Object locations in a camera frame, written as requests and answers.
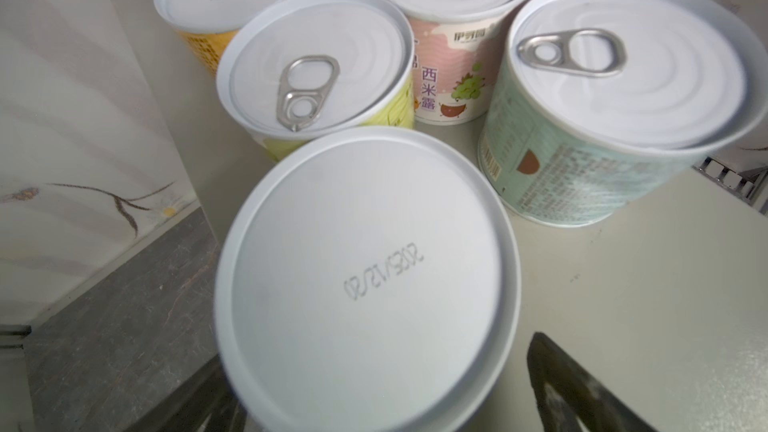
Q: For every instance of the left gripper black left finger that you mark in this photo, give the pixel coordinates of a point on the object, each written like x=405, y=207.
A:
x=205, y=401

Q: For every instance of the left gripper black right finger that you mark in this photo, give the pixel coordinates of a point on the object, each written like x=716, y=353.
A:
x=569, y=398

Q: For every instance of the teal labelled can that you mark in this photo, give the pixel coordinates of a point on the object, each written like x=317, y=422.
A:
x=599, y=102

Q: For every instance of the green labelled can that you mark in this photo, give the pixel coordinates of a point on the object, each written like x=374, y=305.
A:
x=304, y=69

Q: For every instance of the pink white can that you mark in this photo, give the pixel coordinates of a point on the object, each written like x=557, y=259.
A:
x=459, y=46

